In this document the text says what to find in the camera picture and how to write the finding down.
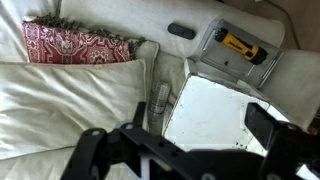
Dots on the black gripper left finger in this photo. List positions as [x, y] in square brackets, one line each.
[90, 150]

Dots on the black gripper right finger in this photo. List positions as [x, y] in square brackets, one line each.
[283, 146]

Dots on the black remote controller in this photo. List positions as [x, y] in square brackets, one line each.
[181, 31]

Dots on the small white chair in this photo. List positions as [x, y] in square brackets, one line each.
[210, 113]

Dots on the cream sofa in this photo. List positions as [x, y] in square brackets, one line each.
[133, 16]

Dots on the cream pillow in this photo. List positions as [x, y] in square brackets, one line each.
[66, 100]

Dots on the clear plastic container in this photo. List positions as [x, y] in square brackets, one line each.
[233, 63]

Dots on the red patterned pillow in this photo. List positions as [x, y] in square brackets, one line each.
[73, 46]

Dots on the yellow black flashlight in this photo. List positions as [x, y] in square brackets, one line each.
[240, 45]

